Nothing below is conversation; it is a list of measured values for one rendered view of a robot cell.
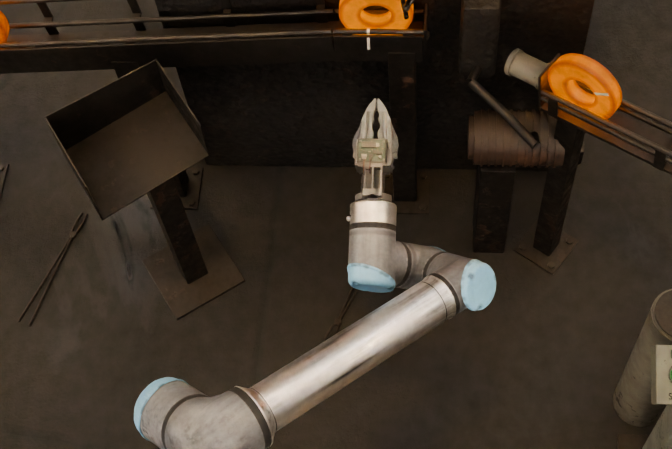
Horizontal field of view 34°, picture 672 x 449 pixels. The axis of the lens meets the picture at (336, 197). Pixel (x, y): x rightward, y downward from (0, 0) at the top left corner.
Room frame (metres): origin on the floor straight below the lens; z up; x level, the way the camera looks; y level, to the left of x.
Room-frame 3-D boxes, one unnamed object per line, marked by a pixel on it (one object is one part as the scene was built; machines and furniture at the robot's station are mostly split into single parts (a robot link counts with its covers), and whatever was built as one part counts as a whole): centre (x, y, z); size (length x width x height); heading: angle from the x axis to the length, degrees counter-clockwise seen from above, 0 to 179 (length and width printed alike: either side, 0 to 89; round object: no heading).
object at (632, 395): (0.83, -0.65, 0.26); 0.12 x 0.12 x 0.52
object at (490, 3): (1.48, -0.35, 0.68); 0.11 x 0.08 x 0.24; 170
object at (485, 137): (1.32, -0.42, 0.27); 0.22 x 0.13 x 0.53; 80
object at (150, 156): (1.33, 0.41, 0.36); 0.26 x 0.20 x 0.72; 115
